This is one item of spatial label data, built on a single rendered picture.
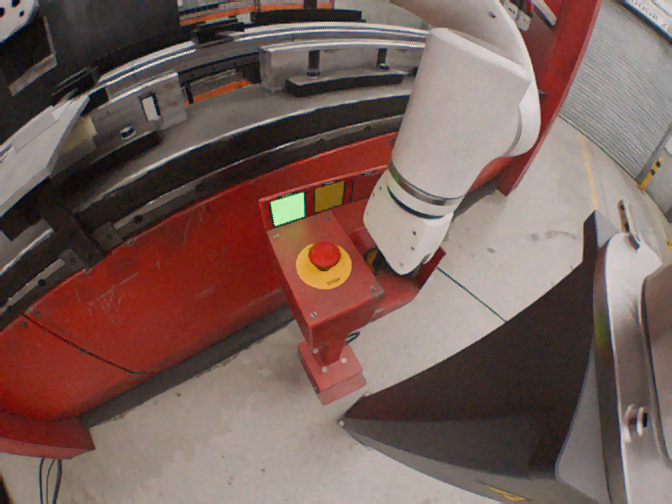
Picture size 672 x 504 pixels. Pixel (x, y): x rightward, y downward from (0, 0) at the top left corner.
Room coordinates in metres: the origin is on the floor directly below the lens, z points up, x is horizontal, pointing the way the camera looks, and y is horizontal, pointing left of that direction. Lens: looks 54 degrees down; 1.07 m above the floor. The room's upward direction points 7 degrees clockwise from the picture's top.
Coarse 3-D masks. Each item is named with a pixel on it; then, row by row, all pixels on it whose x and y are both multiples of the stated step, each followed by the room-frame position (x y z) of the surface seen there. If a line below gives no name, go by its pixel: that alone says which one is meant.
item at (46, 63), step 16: (32, 32) 0.26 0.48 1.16; (48, 32) 0.29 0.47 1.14; (0, 48) 0.22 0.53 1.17; (16, 48) 0.24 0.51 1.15; (32, 48) 0.26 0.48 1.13; (48, 48) 0.28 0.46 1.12; (0, 64) 0.21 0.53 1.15; (16, 64) 0.23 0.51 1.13; (32, 64) 0.25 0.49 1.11; (48, 64) 0.28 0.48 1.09; (16, 80) 0.23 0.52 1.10; (32, 80) 0.25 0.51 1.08
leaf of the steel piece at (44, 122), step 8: (48, 112) 0.21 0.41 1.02; (56, 112) 0.26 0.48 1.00; (40, 120) 0.20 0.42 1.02; (48, 120) 0.20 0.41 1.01; (56, 120) 0.21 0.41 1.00; (32, 128) 0.18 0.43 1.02; (40, 128) 0.19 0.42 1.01; (16, 136) 0.16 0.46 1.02; (24, 136) 0.17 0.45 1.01; (32, 136) 0.18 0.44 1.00; (16, 144) 0.16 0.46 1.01; (24, 144) 0.17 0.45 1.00; (16, 152) 0.15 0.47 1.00
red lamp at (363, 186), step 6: (372, 174) 0.32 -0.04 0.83; (378, 174) 0.32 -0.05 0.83; (354, 180) 0.30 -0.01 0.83; (360, 180) 0.31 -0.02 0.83; (366, 180) 0.31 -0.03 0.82; (372, 180) 0.32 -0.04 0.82; (378, 180) 0.32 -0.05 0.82; (354, 186) 0.30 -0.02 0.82; (360, 186) 0.31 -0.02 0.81; (366, 186) 0.31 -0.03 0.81; (372, 186) 0.32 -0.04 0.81; (354, 192) 0.30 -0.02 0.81; (360, 192) 0.31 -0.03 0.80; (366, 192) 0.31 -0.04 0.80; (354, 198) 0.30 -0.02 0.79; (360, 198) 0.31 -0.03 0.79
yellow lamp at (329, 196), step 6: (330, 186) 0.28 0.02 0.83; (336, 186) 0.28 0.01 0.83; (342, 186) 0.29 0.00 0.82; (318, 192) 0.27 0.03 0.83; (324, 192) 0.27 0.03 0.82; (330, 192) 0.28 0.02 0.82; (336, 192) 0.28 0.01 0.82; (342, 192) 0.29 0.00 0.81; (318, 198) 0.27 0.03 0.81; (324, 198) 0.27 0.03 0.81; (330, 198) 0.28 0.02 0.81; (336, 198) 0.29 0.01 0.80; (342, 198) 0.29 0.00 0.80; (318, 204) 0.27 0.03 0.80; (324, 204) 0.27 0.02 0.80; (330, 204) 0.28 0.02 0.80; (336, 204) 0.29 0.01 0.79; (318, 210) 0.27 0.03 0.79
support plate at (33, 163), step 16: (64, 112) 0.25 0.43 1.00; (80, 112) 0.24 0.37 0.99; (48, 128) 0.20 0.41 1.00; (64, 128) 0.17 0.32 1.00; (32, 144) 0.16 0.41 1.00; (48, 144) 0.14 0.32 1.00; (16, 160) 0.13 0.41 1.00; (32, 160) 0.12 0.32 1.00; (48, 160) 0.11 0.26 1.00; (0, 176) 0.10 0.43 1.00; (16, 176) 0.10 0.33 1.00; (32, 176) 0.09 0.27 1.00; (0, 192) 0.07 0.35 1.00; (16, 192) 0.07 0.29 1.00; (0, 208) 0.05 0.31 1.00
